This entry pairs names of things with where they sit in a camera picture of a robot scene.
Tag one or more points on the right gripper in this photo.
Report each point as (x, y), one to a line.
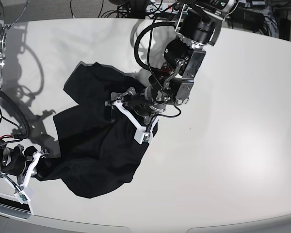
(16, 161)

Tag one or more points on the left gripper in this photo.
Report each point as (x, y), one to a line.
(145, 104)

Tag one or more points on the black t-shirt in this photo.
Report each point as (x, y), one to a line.
(98, 152)

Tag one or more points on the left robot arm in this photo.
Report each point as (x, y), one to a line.
(199, 24)

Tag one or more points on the black pole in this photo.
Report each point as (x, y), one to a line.
(138, 9)

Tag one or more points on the white power strip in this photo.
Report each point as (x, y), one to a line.
(157, 7)

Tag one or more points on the black power adapter box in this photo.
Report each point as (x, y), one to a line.
(245, 16)

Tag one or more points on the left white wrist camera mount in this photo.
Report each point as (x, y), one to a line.
(144, 131)

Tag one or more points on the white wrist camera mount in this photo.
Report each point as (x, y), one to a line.
(144, 131)
(23, 192)

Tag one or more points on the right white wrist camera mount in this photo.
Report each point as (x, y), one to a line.
(23, 192)

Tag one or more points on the table cable grommet slot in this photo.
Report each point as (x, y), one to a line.
(10, 207)

